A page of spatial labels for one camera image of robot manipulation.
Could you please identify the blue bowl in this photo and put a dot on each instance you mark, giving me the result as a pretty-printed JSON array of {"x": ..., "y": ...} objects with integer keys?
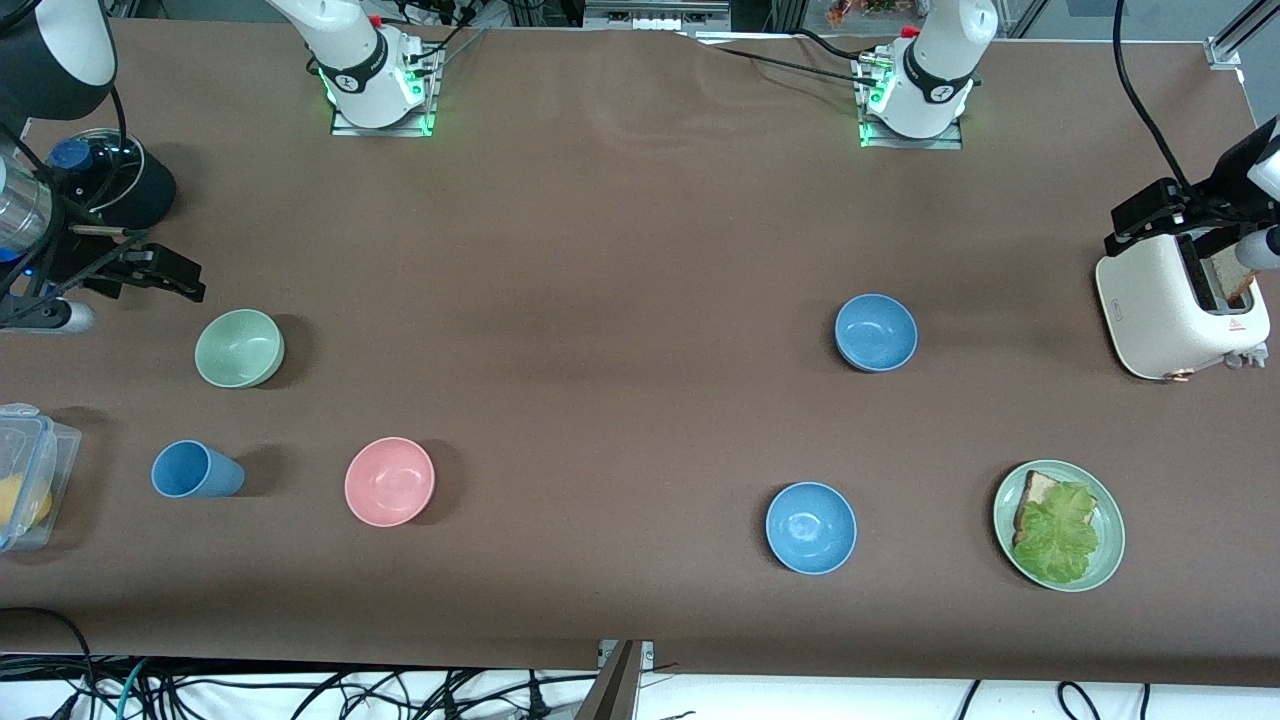
[
  {"x": 875, "y": 330},
  {"x": 810, "y": 528}
]

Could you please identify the pink bowl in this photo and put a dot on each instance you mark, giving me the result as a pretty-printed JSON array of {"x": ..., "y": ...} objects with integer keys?
[{"x": 390, "y": 482}]

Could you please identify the aluminium frame profile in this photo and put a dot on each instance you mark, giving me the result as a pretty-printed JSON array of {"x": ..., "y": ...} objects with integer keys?
[{"x": 1240, "y": 35}]

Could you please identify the yellow lemon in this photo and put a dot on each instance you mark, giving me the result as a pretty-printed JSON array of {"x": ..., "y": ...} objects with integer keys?
[{"x": 25, "y": 500}]

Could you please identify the toast slice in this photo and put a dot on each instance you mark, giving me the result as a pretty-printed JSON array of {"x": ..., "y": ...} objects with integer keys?
[{"x": 1040, "y": 487}]

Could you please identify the brown bread slice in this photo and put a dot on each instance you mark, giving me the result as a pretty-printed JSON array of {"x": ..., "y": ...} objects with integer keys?
[{"x": 1228, "y": 272}]

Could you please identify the white power strip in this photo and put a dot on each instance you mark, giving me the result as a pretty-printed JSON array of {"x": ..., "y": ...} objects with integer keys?
[{"x": 655, "y": 15}]

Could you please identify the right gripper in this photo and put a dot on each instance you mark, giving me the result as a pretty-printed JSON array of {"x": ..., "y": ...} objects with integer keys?
[{"x": 80, "y": 262}]

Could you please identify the glass lid with blue knob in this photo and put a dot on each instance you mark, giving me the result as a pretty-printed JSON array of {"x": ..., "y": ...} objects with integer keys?
[{"x": 100, "y": 150}]

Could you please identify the green bowl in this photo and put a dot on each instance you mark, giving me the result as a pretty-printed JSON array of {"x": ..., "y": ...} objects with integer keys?
[{"x": 238, "y": 350}]

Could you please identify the small metal bracket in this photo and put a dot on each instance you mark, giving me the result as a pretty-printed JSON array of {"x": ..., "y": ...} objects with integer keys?
[{"x": 645, "y": 652}]

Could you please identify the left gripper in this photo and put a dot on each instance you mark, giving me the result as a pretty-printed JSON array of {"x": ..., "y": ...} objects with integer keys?
[{"x": 1215, "y": 201}]

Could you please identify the green lettuce leaf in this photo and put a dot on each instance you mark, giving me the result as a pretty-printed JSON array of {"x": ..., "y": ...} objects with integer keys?
[{"x": 1060, "y": 535}]

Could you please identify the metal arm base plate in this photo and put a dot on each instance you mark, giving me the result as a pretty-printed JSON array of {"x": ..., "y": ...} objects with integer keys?
[
  {"x": 915, "y": 143},
  {"x": 385, "y": 131}
]

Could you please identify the cream white toaster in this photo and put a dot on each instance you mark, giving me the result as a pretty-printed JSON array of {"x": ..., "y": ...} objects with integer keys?
[{"x": 1150, "y": 300}]

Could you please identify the brown wooden post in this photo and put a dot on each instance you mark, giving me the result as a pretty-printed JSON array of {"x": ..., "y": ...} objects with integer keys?
[{"x": 612, "y": 690}]

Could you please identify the brown table cover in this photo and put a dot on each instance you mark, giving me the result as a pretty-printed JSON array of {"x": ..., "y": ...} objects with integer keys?
[{"x": 640, "y": 250}]

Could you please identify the blue cup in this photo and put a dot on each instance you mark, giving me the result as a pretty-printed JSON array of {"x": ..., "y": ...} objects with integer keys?
[{"x": 195, "y": 472}]

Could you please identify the clear plastic container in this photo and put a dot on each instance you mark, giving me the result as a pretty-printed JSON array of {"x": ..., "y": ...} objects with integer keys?
[{"x": 60, "y": 450}]

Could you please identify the green plate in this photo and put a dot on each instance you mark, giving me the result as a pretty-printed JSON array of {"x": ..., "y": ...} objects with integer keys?
[{"x": 1112, "y": 535}]

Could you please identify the dark blue pot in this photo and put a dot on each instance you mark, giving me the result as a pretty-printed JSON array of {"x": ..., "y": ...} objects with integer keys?
[{"x": 150, "y": 195}]

